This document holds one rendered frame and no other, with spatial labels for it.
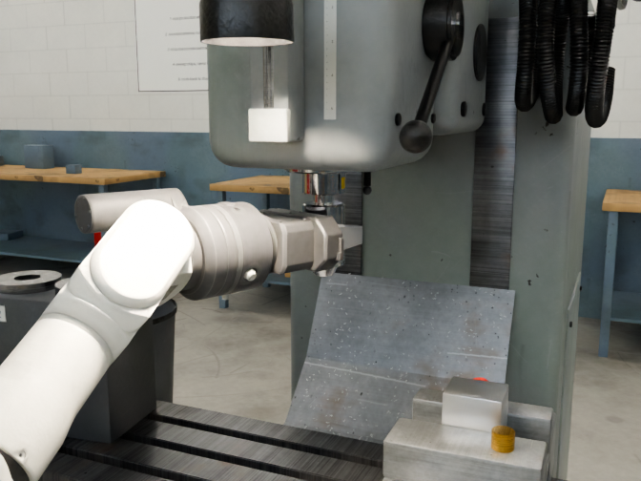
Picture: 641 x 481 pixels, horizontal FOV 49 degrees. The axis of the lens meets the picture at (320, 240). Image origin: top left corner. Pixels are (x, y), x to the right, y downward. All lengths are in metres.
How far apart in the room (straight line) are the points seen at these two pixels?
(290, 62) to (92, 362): 0.30
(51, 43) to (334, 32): 6.22
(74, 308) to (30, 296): 0.45
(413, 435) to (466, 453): 0.06
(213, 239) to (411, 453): 0.28
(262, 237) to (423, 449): 0.26
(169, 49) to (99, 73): 0.75
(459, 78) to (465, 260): 0.37
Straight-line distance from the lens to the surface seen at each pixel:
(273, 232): 0.69
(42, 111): 6.91
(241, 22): 0.53
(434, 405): 0.81
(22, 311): 1.00
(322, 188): 0.74
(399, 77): 0.68
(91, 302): 0.55
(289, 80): 0.64
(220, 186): 4.81
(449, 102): 0.83
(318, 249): 0.70
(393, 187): 1.13
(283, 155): 0.69
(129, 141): 6.26
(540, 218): 1.09
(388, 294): 1.14
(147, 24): 6.16
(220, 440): 0.97
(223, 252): 0.63
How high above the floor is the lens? 1.37
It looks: 10 degrees down
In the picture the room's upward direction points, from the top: straight up
